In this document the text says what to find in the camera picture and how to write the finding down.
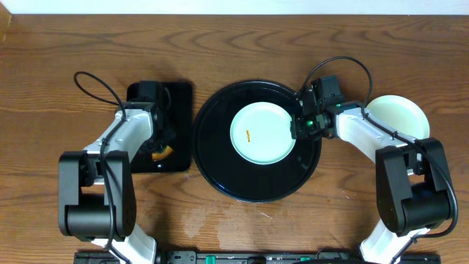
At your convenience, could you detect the yellow green sponge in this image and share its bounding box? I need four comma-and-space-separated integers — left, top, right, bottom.
152, 146, 174, 161

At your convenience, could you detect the mint plate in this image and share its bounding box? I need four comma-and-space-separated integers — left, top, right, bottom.
229, 102, 296, 165
367, 95, 430, 139

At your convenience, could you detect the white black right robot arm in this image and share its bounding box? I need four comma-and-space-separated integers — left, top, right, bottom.
291, 80, 458, 263

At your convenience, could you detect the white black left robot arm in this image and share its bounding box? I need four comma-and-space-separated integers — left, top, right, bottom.
58, 81, 171, 263

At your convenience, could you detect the rectangular black tray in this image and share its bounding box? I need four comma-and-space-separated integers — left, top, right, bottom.
131, 81, 193, 173

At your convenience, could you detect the round black tray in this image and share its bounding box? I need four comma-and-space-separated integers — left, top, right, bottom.
191, 80, 322, 202

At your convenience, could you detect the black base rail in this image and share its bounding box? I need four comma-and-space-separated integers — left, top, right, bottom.
73, 250, 442, 264

